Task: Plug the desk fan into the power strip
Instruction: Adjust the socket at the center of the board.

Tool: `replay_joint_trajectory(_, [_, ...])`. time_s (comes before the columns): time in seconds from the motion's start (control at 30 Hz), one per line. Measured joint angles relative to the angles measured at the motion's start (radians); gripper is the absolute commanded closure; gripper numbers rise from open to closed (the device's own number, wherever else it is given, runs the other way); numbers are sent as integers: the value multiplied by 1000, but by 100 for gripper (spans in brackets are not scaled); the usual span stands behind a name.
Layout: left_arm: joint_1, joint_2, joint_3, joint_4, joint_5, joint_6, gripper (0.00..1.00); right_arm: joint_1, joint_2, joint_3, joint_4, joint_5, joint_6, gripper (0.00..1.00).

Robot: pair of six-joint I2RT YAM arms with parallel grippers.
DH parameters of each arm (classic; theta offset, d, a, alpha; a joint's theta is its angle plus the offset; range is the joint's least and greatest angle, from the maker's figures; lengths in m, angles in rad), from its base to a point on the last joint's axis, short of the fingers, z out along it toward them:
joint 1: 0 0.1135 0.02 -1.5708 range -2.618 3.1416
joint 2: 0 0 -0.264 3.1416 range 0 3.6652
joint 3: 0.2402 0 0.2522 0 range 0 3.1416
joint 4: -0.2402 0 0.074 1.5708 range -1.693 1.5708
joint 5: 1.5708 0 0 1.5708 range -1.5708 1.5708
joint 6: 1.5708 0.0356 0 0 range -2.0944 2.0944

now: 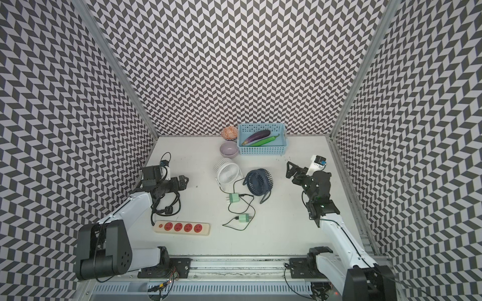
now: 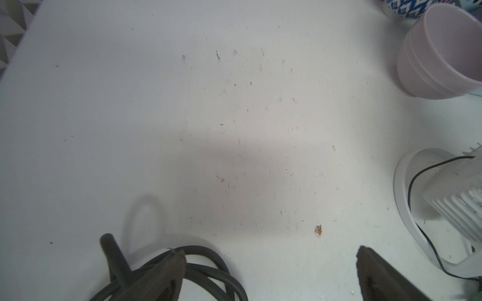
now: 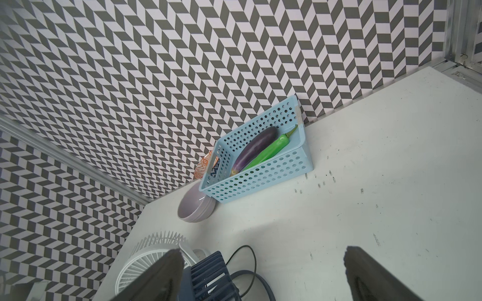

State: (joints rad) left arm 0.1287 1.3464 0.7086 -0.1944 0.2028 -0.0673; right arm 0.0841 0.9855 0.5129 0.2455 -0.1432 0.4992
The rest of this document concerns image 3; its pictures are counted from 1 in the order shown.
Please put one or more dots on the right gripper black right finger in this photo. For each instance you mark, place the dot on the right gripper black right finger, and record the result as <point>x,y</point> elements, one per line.
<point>369,280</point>

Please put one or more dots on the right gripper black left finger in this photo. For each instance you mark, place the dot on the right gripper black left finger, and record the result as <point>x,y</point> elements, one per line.
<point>161,281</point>

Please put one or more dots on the navy blue desk fan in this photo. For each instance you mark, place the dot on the navy blue desk fan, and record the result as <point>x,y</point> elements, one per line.
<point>208,280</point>

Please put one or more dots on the lilac ceramic bowl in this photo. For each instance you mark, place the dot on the lilac ceramic bowl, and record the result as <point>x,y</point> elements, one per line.
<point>196,206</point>

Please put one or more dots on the light blue perforated basket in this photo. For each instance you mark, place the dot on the light blue perforated basket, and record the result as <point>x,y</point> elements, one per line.
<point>294,160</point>

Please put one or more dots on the green chili pepper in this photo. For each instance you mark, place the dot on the green chili pepper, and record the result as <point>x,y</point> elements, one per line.
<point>270,151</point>

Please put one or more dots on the purple eggplant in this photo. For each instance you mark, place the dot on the purple eggplant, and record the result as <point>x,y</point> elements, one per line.
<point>254,148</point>

